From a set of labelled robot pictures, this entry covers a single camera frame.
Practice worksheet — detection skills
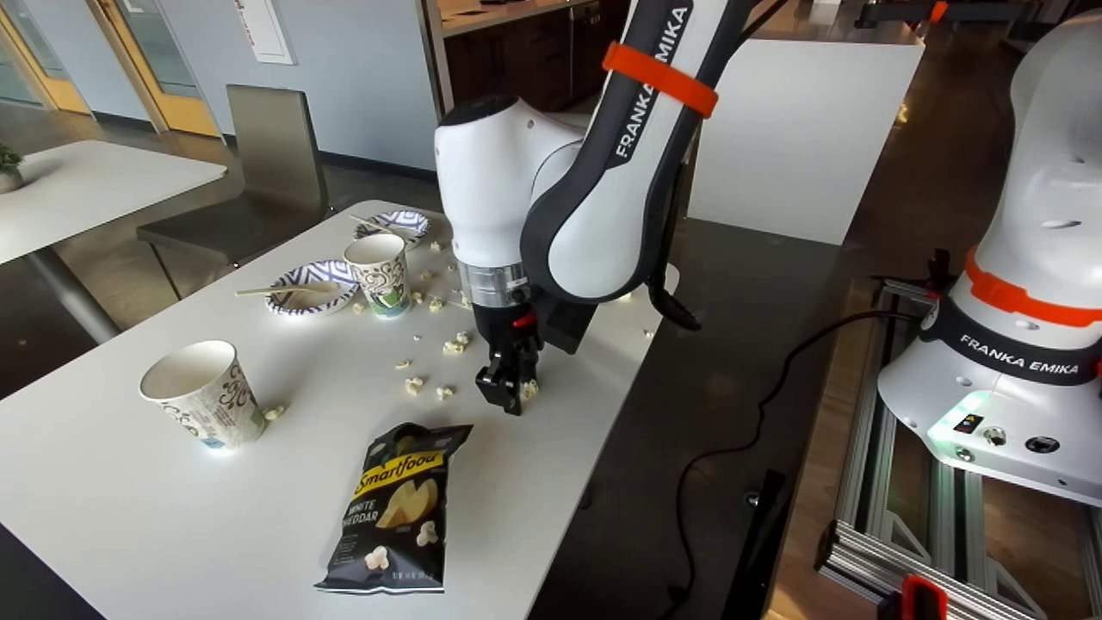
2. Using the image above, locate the grey chair with metal legs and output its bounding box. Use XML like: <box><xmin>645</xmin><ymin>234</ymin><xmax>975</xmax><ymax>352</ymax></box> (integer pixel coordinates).
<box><xmin>133</xmin><ymin>78</ymin><xmax>331</xmax><ymax>298</ymax></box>

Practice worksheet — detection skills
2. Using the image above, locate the white wall poster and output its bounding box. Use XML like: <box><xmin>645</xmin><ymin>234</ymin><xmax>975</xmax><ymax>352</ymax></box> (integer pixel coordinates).
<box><xmin>233</xmin><ymin>0</ymin><xmax>297</xmax><ymax>70</ymax></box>

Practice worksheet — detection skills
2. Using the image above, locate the yellow framed glass door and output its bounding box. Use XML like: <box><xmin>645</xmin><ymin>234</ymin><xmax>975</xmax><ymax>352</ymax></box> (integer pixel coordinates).
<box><xmin>86</xmin><ymin>0</ymin><xmax>224</xmax><ymax>142</ymax></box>
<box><xmin>0</xmin><ymin>0</ymin><xmax>92</xmax><ymax>117</ymax></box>

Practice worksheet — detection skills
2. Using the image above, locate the small green potted plant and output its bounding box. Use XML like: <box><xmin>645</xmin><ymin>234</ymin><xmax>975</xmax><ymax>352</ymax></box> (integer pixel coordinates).
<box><xmin>0</xmin><ymin>142</ymin><xmax>28</xmax><ymax>197</ymax></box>

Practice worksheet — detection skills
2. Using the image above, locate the black Smartfood popcorn bag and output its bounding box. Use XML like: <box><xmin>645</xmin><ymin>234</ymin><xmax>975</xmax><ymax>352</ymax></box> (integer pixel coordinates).
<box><xmin>315</xmin><ymin>419</ymin><xmax>476</xmax><ymax>594</ymax></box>

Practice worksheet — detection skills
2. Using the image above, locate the white side table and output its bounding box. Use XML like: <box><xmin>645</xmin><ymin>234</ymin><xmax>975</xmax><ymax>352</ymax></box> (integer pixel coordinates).
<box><xmin>0</xmin><ymin>136</ymin><xmax>229</xmax><ymax>344</ymax></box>

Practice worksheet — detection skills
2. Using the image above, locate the red clamp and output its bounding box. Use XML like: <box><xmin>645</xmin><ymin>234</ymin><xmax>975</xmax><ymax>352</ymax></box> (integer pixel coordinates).
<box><xmin>896</xmin><ymin>570</ymin><xmax>953</xmax><ymax>620</ymax></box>

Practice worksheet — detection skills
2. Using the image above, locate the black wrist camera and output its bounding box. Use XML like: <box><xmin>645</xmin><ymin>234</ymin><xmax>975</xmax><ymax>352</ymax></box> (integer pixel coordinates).
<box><xmin>534</xmin><ymin>289</ymin><xmax>600</xmax><ymax>358</ymax></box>

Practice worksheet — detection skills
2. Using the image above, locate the wooden shelf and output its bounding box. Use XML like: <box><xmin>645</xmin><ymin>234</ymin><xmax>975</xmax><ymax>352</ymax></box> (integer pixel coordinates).
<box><xmin>419</xmin><ymin>0</ymin><xmax>606</xmax><ymax>117</ymax></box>

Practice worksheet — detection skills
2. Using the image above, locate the black floor cable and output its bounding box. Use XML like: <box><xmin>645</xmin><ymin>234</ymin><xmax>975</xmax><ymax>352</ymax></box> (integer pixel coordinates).
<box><xmin>662</xmin><ymin>298</ymin><xmax>962</xmax><ymax>620</ymax></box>

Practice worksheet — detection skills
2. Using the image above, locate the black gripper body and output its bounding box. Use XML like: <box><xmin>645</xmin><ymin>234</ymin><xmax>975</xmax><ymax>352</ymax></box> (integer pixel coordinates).
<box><xmin>472</xmin><ymin>298</ymin><xmax>544</xmax><ymax>378</ymax></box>

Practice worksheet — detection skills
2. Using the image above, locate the orange velcro strap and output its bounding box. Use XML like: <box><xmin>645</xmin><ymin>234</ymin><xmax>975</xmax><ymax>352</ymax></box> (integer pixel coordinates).
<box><xmin>600</xmin><ymin>41</ymin><xmax>723</xmax><ymax>121</ymax></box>
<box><xmin>962</xmin><ymin>250</ymin><xmax>1102</xmax><ymax>334</ymax></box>

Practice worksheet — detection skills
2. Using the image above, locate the wooden stir stick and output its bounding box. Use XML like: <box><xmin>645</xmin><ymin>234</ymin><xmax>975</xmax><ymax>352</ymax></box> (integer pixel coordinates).
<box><xmin>233</xmin><ymin>281</ymin><xmax>356</xmax><ymax>298</ymax></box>

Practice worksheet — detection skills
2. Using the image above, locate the patterned white paper cup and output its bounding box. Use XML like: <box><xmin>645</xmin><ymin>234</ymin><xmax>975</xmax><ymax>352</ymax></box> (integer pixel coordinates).
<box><xmin>340</xmin><ymin>229</ymin><xmax>413</xmax><ymax>321</ymax></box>
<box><xmin>136</xmin><ymin>338</ymin><xmax>273</xmax><ymax>451</ymax></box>

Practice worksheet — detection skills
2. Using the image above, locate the grey bowl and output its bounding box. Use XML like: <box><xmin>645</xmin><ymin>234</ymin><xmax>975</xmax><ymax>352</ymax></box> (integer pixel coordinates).
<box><xmin>356</xmin><ymin>205</ymin><xmax>452</xmax><ymax>249</ymax></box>

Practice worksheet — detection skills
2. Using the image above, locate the white cabinet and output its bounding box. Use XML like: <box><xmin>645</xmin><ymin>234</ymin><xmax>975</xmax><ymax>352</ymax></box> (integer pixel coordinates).
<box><xmin>684</xmin><ymin>29</ymin><xmax>931</xmax><ymax>249</ymax></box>

